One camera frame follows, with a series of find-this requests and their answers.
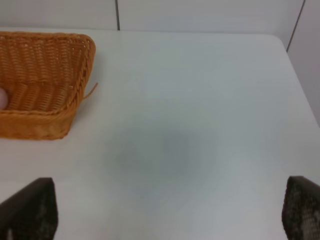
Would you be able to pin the orange wicker basket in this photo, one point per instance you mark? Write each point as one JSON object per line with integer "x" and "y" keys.
{"x": 45, "y": 76}

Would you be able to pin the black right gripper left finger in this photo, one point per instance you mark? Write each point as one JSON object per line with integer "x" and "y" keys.
{"x": 31, "y": 213}

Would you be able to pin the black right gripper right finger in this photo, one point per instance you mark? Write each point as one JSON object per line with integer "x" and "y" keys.
{"x": 301, "y": 209}

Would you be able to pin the pink peach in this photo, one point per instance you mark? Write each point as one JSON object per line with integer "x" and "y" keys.
{"x": 4, "y": 99}

